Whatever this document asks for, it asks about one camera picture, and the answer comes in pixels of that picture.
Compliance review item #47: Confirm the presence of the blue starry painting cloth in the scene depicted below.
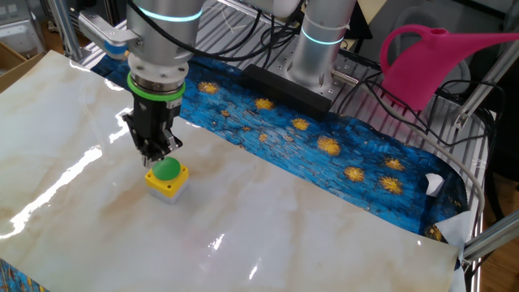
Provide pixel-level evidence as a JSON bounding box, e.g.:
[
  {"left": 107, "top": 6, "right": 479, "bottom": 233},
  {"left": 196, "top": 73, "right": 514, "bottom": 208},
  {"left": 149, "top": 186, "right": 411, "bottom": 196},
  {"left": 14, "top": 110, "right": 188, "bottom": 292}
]
[{"left": 0, "top": 50, "right": 474, "bottom": 292}]

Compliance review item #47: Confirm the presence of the glossy marble pattern sheet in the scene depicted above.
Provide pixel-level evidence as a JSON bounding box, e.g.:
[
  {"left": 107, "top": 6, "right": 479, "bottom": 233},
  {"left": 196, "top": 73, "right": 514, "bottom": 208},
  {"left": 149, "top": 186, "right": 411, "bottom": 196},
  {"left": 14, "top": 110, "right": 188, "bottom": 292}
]
[{"left": 0, "top": 49, "right": 461, "bottom": 292}]

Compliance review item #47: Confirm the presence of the pink watering can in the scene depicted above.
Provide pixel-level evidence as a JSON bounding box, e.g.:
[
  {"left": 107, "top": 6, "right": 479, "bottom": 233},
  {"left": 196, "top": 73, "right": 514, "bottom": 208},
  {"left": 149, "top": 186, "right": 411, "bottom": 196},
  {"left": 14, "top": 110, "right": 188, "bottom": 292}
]
[{"left": 380, "top": 23, "right": 519, "bottom": 112}]

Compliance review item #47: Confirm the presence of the black table cable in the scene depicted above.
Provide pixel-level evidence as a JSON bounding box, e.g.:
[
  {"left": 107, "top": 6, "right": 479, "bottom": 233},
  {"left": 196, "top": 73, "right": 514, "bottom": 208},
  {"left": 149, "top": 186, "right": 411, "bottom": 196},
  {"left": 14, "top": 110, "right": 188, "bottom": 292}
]
[{"left": 336, "top": 75, "right": 506, "bottom": 148}]

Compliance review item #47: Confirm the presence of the silver robot mounting plate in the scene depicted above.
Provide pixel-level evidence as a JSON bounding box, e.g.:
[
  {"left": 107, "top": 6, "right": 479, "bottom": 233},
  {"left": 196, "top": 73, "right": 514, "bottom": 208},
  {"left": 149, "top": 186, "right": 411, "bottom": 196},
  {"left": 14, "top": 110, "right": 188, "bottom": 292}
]
[{"left": 259, "top": 48, "right": 360, "bottom": 103}]

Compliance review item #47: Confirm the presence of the yellow box green mushroom button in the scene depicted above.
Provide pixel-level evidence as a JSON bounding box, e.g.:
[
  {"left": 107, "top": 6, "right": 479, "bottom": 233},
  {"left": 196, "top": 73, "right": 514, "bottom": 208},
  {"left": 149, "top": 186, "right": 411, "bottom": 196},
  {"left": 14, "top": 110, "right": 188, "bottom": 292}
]
[{"left": 144, "top": 157, "right": 190, "bottom": 205}]

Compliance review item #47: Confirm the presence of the grey cable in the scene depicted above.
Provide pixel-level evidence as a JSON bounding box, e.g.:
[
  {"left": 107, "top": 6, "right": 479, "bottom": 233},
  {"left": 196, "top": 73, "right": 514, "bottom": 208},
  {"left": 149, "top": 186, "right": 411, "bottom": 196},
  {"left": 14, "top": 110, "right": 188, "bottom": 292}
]
[{"left": 380, "top": 103, "right": 487, "bottom": 228}]

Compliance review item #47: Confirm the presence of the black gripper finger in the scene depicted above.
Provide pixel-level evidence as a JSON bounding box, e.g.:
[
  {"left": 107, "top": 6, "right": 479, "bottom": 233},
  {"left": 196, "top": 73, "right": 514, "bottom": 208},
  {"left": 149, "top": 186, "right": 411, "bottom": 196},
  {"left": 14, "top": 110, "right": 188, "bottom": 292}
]
[
  {"left": 150, "top": 128, "right": 184, "bottom": 164},
  {"left": 122, "top": 112, "right": 154, "bottom": 169}
]

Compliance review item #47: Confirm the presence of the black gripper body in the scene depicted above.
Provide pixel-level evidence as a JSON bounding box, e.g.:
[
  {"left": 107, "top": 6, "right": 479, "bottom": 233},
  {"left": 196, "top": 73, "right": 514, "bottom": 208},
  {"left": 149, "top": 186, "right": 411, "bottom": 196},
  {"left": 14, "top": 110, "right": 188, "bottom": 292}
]
[{"left": 132, "top": 96, "right": 182, "bottom": 156}]

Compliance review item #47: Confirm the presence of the aluminium frame post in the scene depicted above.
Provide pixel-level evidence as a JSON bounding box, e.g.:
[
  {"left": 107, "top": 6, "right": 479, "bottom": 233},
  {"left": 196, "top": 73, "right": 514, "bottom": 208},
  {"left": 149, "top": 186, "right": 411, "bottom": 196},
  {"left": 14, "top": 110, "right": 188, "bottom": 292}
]
[
  {"left": 47, "top": 0, "right": 84, "bottom": 62},
  {"left": 453, "top": 38, "right": 519, "bottom": 131},
  {"left": 461, "top": 209, "right": 519, "bottom": 264}
]

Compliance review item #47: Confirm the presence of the open cardboard box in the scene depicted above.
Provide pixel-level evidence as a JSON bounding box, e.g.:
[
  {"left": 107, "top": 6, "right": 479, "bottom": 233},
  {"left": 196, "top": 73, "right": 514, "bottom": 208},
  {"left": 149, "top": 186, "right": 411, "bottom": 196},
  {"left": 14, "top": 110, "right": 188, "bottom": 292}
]
[{"left": 0, "top": 40, "right": 45, "bottom": 94}]

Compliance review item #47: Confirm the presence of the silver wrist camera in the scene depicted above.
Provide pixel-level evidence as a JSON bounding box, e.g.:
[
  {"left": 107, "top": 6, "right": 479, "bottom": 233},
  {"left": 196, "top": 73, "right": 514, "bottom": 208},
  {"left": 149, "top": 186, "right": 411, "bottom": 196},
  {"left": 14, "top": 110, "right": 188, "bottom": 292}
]
[{"left": 78, "top": 10, "right": 143, "bottom": 62}]

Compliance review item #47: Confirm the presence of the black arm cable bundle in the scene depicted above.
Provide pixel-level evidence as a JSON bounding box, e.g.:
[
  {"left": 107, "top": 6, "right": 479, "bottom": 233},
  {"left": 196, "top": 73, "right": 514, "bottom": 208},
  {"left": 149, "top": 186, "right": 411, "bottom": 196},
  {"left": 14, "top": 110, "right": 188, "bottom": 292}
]
[{"left": 127, "top": 0, "right": 309, "bottom": 62}]

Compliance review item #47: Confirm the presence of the translucent plastic storage bin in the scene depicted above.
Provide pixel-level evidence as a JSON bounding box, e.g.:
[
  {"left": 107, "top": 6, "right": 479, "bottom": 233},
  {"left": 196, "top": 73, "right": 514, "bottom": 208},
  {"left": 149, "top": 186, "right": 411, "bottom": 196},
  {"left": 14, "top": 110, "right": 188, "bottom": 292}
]
[{"left": 0, "top": 0, "right": 46, "bottom": 60}]

